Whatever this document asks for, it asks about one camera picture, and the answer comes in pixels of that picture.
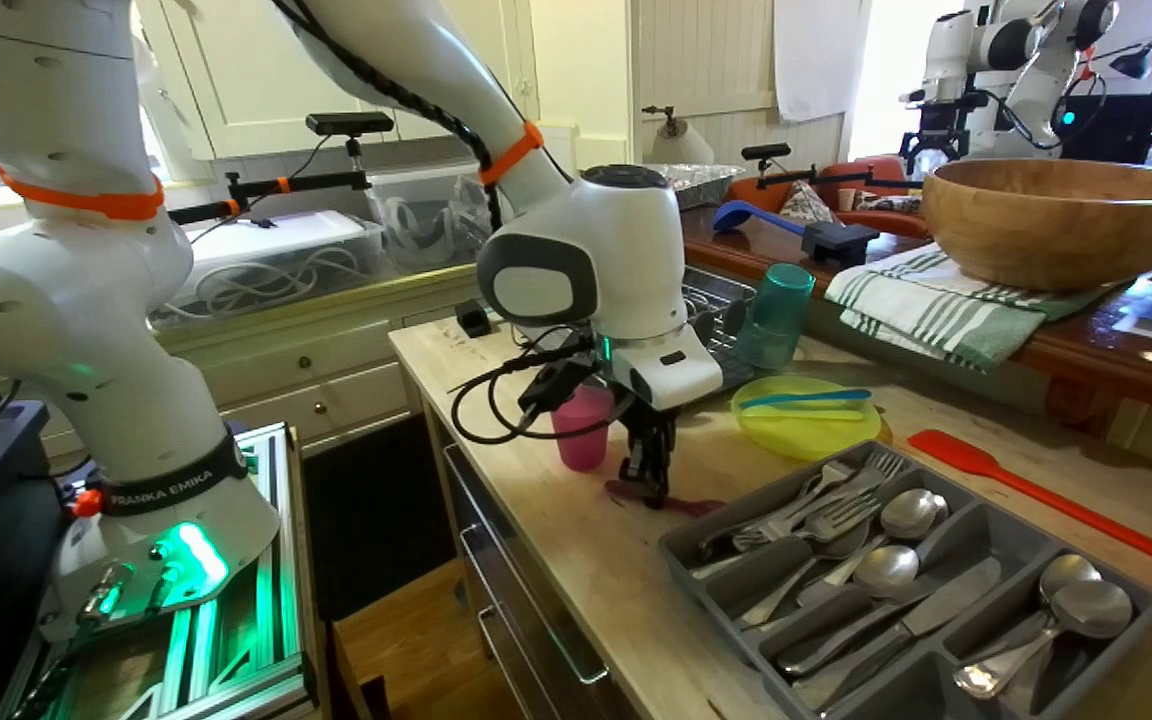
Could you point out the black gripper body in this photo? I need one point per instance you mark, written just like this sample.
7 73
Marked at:
647 426

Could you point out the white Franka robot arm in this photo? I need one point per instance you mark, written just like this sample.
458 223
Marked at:
69 333

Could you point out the pink plastic cup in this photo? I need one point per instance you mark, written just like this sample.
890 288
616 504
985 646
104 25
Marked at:
582 435

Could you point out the teal plastic cup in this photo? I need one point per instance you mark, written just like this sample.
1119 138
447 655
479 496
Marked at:
779 322

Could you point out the long red spatula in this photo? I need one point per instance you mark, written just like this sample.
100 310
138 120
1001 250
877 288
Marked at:
1069 513

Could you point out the grey cutlery tray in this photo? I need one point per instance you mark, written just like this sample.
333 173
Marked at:
738 564

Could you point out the metal fork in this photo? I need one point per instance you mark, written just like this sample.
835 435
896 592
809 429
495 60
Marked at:
802 513
858 504

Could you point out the blue plastic utensil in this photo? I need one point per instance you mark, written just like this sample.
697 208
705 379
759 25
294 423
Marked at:
802 397

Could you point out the butcher block island cabinet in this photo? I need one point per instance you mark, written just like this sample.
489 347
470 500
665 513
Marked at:
522 627

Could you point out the small black clamp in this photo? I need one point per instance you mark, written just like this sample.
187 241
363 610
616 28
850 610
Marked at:
474 318

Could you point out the metal spoon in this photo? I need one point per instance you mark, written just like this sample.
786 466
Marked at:
890 564
918 513
1073 573
1092 610

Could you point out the metal table knife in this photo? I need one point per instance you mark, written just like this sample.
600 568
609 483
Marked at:
858 666
922 615

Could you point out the clear soap pump bottle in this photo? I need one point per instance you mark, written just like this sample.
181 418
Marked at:
682 146

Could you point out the clear plastic storage bin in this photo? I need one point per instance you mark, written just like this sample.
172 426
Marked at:
268 267
437 223

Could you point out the white green striped towel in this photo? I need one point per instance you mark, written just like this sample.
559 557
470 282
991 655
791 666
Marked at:
939 312

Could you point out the white base cabinet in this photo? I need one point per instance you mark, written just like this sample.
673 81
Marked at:
308 381

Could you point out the white panel door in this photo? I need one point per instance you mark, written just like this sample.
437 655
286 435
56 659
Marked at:
700 60

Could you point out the white hanging cloth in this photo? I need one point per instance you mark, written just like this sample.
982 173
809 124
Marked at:
821 60

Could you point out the wooden salad bowl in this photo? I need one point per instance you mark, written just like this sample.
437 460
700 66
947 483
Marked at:
1069 227

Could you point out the dark wooden bar counter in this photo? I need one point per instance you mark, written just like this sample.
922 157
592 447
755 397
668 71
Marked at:
1136 386

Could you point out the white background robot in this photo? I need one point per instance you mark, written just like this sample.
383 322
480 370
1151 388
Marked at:
991 53

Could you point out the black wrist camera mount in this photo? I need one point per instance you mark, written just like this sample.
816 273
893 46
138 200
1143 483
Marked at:
559 386

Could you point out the black stereo camera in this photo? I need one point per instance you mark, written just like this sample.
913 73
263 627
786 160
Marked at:
766 152
350 120

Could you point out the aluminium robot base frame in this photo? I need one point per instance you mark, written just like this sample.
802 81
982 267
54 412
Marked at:
229 643

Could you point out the black camera stand rail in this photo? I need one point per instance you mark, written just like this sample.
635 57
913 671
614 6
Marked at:
268 186

